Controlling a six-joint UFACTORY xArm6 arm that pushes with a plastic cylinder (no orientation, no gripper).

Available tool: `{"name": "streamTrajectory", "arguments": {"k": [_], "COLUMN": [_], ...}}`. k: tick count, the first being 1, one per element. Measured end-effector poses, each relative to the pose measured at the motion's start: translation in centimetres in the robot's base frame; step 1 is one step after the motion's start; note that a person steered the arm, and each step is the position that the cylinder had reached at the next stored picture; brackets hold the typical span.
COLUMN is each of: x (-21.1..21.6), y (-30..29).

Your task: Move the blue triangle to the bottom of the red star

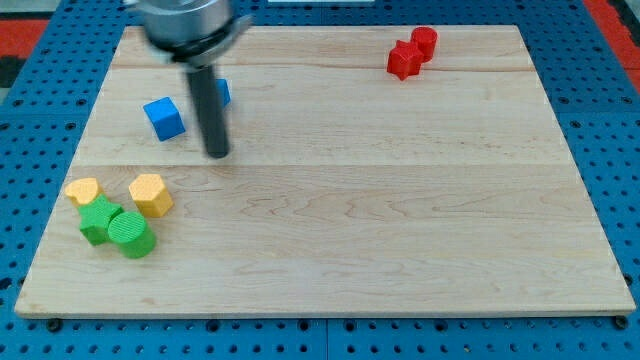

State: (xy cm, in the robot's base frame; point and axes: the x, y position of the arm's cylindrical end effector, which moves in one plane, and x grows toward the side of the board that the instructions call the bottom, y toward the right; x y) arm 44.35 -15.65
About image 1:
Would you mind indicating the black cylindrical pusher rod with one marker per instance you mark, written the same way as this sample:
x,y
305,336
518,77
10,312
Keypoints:
x,y
207,103

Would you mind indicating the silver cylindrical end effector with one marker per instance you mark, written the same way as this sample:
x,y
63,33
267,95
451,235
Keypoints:
x,y
194,32

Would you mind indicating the blue triangle block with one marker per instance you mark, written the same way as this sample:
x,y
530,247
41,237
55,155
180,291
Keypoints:
x,y
224,91

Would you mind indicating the green star block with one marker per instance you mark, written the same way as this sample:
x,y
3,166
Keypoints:
x,y
96,218

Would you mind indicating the red star block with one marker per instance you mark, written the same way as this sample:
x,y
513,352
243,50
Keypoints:
x,y
404,60

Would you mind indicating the blue cube block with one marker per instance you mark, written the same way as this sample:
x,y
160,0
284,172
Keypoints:
x,y
165,118

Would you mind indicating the yellow hexagon block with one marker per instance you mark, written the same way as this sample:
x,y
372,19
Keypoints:
x,y
150,195

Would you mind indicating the yellow heart block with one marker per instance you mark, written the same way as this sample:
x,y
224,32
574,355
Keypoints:
x,y
83,191

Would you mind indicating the green cylinder block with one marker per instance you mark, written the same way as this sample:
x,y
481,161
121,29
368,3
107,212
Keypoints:
x,y
130,232

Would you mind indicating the light wooden board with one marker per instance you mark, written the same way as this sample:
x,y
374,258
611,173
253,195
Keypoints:
x,y
348,193

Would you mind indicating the red cylinder block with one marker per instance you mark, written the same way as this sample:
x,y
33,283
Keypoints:
x,y
425,38

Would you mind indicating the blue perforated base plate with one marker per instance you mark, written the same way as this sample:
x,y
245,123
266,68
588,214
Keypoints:
x,y
592,95

